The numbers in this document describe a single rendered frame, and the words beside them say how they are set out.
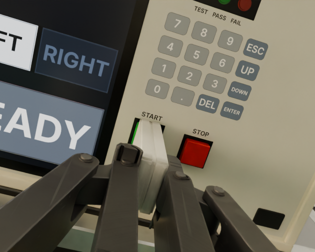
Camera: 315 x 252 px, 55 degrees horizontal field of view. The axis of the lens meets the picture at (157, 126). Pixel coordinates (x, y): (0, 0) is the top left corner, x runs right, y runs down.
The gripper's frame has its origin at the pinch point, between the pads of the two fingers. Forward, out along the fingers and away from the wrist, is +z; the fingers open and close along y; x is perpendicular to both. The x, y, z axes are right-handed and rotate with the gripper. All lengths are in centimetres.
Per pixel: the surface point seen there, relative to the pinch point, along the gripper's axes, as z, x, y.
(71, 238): 1.1, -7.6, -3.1
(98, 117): 3.9, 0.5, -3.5
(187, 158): 3.4, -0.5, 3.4
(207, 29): 4.0, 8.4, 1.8
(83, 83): 3.9, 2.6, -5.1
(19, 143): 3.9, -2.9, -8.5
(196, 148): 3.4, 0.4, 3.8
